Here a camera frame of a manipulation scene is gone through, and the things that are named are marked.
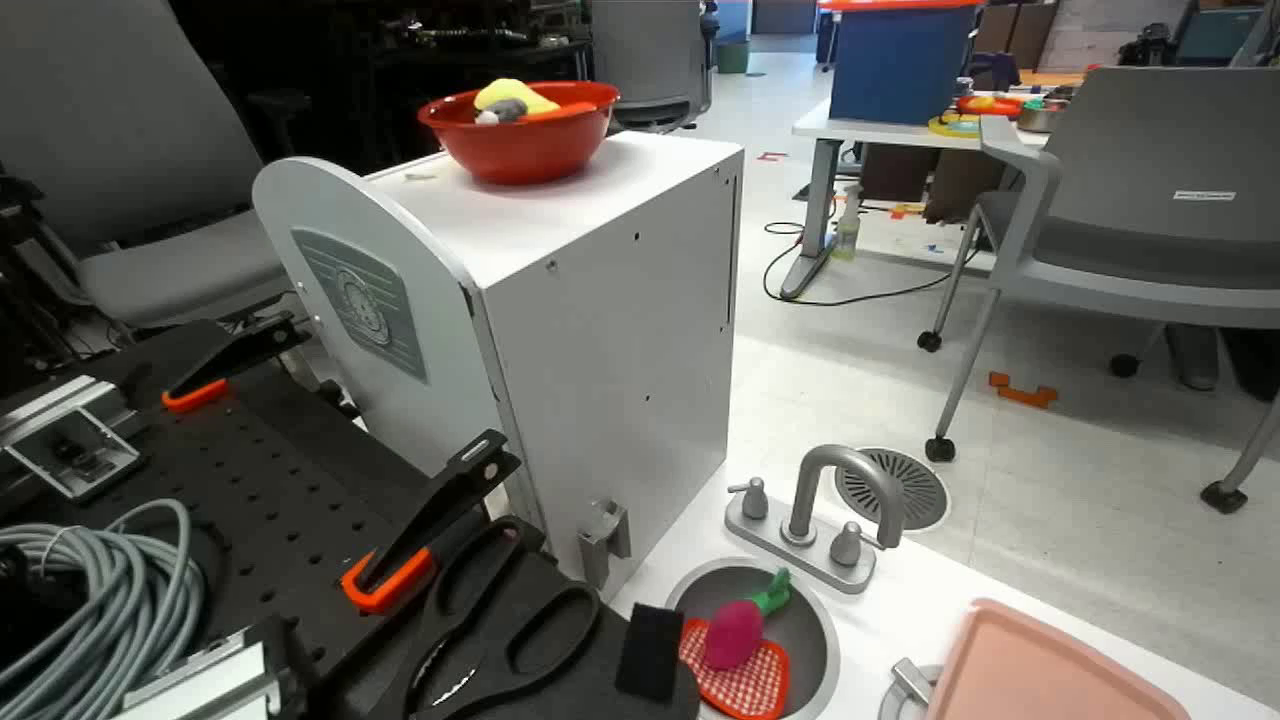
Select gray plush doll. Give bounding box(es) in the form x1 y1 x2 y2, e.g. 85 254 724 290
471 95 532 133

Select red plastic bowl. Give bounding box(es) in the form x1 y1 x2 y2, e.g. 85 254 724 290
415 75 622 189

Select white toy kitchen cabinet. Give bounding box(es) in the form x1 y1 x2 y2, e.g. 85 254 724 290
247 129 748 591

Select gray toy faucet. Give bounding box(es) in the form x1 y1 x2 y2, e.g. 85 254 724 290
721 442 910 601

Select clear bottle under table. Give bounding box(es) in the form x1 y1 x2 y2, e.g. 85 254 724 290
822 183 865 265

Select orange toy block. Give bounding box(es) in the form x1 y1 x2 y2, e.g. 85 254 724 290
525 99 603 129

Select green toy piece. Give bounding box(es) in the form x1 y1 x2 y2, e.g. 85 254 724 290
745 569 801 619

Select pink toy fruit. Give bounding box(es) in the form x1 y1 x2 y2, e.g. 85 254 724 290
700 596 766 676

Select small black block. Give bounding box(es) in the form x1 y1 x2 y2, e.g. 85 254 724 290
610 601 686 709

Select round gray drain grate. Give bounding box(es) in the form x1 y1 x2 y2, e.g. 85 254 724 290
830 445 954 536

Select round gray toy sink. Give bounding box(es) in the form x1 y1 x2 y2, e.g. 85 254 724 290
663 555 842 720

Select black moulded foam case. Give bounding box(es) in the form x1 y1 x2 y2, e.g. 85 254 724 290
317 517 702 720

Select green waste bin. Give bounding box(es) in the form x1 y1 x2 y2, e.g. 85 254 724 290
713 28 755 79

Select white background table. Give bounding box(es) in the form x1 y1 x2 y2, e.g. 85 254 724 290
777 95 1058 305

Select orange mesh strainer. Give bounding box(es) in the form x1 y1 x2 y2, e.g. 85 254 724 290
674 614 801 720

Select brown cardboard box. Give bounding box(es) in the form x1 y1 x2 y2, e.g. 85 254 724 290
856 139 1011 229

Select black perforated breadboard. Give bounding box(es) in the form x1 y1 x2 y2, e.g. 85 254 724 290
74 325 465 684

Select orange floor piece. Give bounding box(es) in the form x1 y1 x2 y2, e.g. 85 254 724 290
985 367 1062 414

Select blue storage bin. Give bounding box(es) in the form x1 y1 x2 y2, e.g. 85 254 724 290
822 0 986 129

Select colourful toys on table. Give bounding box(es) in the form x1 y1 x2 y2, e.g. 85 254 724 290
929 84 1058 139

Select pink plastic tray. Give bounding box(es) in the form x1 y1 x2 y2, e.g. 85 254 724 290
923 596 1193 720

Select gray chair with casters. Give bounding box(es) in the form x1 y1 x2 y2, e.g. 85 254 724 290
914 63 1280 519

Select silver metal plate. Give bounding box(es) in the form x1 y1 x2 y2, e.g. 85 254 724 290
108 624 290 720

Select gray padded office chair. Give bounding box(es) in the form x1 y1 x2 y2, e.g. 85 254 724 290
0 0 297 333

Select black floor cable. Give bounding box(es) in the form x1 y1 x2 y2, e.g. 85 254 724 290
759 216 967 312

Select black clamp orange handle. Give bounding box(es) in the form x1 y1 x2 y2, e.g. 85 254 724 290
155 312 317 420
334 429 525 619

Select gray cable bundle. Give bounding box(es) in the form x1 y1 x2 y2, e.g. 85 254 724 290
0 495 209 720

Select silver metal bracket box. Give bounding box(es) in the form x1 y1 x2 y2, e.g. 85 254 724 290
0 374 149 508

